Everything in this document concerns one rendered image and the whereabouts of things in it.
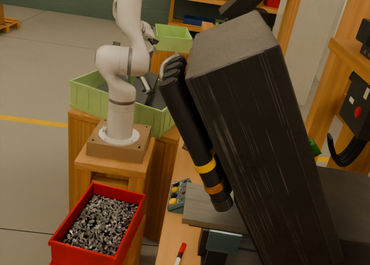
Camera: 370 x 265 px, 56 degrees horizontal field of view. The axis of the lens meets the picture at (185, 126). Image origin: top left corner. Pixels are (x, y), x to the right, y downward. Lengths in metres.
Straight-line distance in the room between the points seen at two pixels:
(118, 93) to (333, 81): 0.94
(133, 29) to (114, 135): 0.48
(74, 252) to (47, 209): 1.52
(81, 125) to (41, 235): 0.77
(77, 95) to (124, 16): 0.81
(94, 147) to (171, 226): 0.56
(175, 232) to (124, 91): 0.64
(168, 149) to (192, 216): 1.07
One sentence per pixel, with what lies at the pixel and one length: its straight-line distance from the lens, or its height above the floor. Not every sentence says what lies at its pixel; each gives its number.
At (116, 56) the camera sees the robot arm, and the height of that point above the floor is 1.32.
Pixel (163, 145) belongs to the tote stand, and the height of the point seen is 0.73.
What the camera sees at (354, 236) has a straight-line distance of 0.91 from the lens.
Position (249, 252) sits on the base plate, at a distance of 1.24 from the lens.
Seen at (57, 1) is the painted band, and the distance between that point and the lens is 8.51.
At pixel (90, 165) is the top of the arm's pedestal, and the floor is 0.84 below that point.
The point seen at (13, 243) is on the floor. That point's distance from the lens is 2.48.
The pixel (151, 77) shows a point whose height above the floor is 1.00.
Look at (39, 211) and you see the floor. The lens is 2.66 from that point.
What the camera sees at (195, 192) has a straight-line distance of 1.03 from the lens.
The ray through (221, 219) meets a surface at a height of 1.13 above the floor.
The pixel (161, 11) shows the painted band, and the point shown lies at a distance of 8.08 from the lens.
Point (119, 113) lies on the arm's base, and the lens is 1.55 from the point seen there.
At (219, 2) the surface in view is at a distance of 7.41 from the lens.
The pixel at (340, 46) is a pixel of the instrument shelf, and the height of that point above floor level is 1.54.
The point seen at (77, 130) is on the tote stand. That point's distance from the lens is 2.19.
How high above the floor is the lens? 1.76
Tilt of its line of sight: 28 degrees down
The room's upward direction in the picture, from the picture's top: 9 degrees clockwise
